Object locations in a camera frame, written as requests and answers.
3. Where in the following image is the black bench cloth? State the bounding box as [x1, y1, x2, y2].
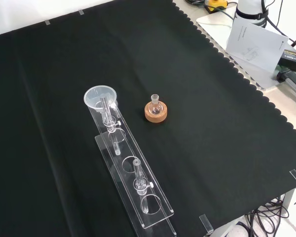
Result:
[0, 0, 296, 237]

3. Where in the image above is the small round-bottom glass flask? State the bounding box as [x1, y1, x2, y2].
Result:
[148, 94, 163, 116]

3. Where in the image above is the black floor cable bundle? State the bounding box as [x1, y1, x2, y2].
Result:
[244, 194, 291, 236]

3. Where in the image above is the yellow stop button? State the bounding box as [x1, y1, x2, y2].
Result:
[204, 0, 229, 13]

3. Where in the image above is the white paper booklet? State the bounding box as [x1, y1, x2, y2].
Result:
[225, 17, 290, 75]

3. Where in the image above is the clear plastic funnel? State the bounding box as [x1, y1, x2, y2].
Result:
[83, 85, 119, 118]

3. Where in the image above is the black power adapter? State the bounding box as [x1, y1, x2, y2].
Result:
[278, 48, 296, 73]

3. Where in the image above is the black plug with cable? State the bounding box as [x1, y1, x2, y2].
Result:
[276, 69, 296, 100]

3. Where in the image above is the clear acrylic funnel stand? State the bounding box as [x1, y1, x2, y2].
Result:
[85, 96, 177, 237]

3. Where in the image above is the cork ring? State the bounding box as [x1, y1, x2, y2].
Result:
[144, 102, 169, 123]

